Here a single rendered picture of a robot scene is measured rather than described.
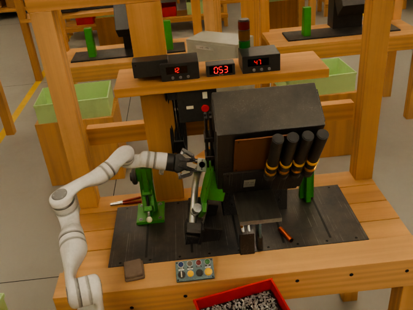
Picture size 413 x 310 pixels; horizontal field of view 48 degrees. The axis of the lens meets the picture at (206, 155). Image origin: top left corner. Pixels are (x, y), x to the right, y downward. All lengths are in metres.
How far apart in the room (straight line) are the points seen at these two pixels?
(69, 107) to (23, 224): 2.04
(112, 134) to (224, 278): 0.89
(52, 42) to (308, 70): 1.06
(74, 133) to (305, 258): 1.16
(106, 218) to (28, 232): 1.69
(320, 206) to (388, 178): 2.00
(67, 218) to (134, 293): 0.39
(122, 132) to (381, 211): 1.27
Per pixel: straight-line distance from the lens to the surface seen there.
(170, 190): 2.32
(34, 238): 3.84
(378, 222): 2.22
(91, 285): 1.52
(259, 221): 1.77
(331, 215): 2.19
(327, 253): 1.99
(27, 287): 3.45
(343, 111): 2.36
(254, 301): 1.81
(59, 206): 1.80
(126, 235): 2.14
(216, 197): 1.91
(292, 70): 2.00
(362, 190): 2.41
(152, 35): 1.99
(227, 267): 1.92
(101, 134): 2.28
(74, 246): 1.64
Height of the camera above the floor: 2.22
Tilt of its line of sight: 30 degrees down
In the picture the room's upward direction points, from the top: 5 degrees counter-clockwise
